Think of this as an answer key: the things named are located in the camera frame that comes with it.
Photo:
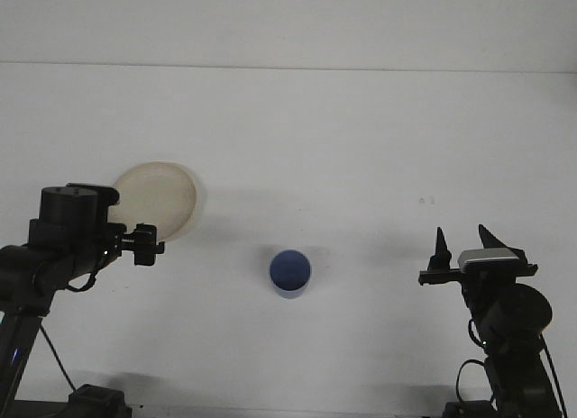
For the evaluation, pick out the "pale blue cup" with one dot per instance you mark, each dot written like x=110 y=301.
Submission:
x=290 y=274

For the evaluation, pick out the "pale round plate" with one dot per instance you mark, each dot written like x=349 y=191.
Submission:
x=167 y=197

